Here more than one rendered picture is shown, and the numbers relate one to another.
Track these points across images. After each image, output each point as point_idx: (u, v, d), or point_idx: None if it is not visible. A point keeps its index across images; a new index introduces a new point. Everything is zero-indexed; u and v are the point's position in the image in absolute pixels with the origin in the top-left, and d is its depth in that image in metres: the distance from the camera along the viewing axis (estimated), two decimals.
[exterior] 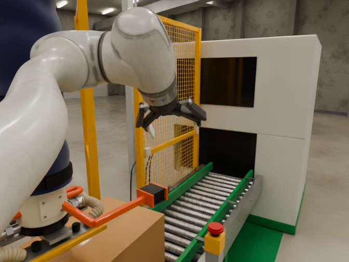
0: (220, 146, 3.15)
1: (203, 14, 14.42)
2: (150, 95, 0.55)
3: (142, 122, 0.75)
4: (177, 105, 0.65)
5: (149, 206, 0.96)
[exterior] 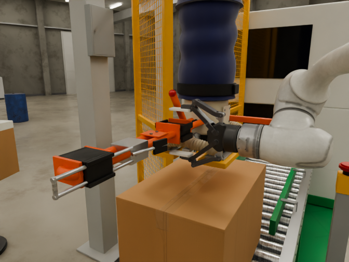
0: (264, 123, 3.04)
1: None
2: (256, 142, 0.63)
3: (196, 106, 0.74)
4: (220, 149, 0.72)
5: None
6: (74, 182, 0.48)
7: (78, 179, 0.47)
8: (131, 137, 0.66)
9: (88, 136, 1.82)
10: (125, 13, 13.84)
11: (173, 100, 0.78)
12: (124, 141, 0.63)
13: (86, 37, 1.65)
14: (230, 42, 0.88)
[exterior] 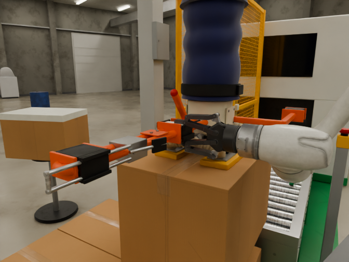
0: (276, 115, 3.61)
1: None
2: (255, 142, 0.63)
3: (188, 121, 0.77)
4: (220, 149, 0.72)
5: (298, 121, 1.08)
6: (69, 178, 0.48)
7: (73, 175, 0.47)
8: (130, 135, 0.66)
9: (148, 120, 2.40)
10: (133, 15, 14.42)
11: (175, 100, 0.78)
12: (123, 139, 0.63)
13: (151, 46, 2.22)
14: (235, 42, 0.88)
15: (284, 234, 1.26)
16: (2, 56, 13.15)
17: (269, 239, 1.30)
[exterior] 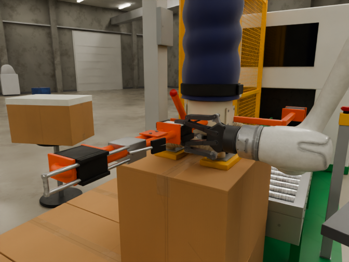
0: (277, 105, 3.64)
1: None
2: (255, 143, 0.63)
3: (188, 121, 0.77)
4: (220, 150, 0.72)
5: (298, 120, 1.08)
6: (68, 180, 0.48)
7: (71, 177, 0.47)
8: (129, 136, 0.66)
9: (152, 106, 2.43)
10: (134, 13, 14.45)
11: (174, 100, 0.78)
12: (122, 140, 0.63)
13: (156, 31, 2.25)
14: (235, 42, 0.87)
15: (289, 204, 1.29)
16: (3, 53, 13.18)
17: (274, 211, 1.33)
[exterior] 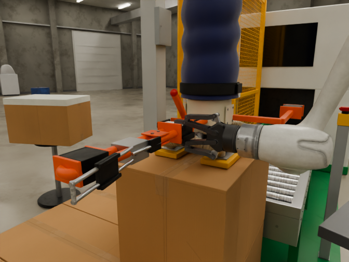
0: (276, 105, 3.63)
1: None
2: (255, 142, 0.63)
3: (188, 121, 0.77)
4: (220, 149, 0.72)
5: (296, 118, 1.09)
6: None
7: None
8: (132, 136, 0.66)
9: (150, 106, 2.42)
10: (134, 13, 14.44)
11: (175, 100, 0.78)
12: (124, 140, 0.63)
13: (153, 31, 2.24)
14: (233, 41, 0.88)
15: (287, 205, 1.28)
16: (3, 53, 13.17)
17: (271, 212, 1.32)
